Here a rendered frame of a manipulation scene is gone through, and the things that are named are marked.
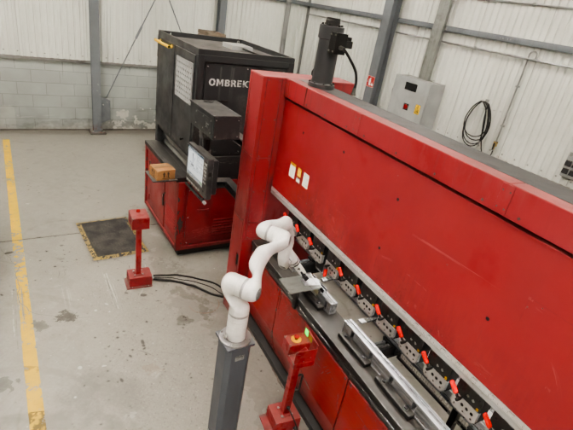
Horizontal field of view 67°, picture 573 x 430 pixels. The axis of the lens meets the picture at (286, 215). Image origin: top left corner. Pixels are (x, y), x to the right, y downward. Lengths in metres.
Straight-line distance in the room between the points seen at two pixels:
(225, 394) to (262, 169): 1.76
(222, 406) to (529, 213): 2.06
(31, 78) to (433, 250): 7.88
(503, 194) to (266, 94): 2.01
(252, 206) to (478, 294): 2.15
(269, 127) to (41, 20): 6.06
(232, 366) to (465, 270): 1.42
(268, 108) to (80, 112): 6.22
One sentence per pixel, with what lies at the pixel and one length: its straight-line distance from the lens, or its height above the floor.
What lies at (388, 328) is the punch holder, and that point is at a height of 1.23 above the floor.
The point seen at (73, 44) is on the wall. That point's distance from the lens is 9.02.
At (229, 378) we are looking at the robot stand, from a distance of 2.80.
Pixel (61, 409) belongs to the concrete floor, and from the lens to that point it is 3.73.
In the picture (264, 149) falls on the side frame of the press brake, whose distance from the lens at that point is 3.57.
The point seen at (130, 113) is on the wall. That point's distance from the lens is 9.45.
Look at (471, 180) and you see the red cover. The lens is 2.12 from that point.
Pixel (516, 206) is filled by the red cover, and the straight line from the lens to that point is 2.00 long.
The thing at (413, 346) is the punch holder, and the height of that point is 1.26.
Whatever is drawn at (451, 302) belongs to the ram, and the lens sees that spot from 2.30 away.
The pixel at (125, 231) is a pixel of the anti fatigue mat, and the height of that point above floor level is 0.01.
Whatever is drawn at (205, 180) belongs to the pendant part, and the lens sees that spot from 3.63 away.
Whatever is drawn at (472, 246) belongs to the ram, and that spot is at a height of 1.96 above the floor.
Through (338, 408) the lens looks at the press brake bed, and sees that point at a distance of 3.16.
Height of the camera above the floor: 2.81
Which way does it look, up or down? 26 degrees down
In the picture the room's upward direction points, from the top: 10 degrees clockwise
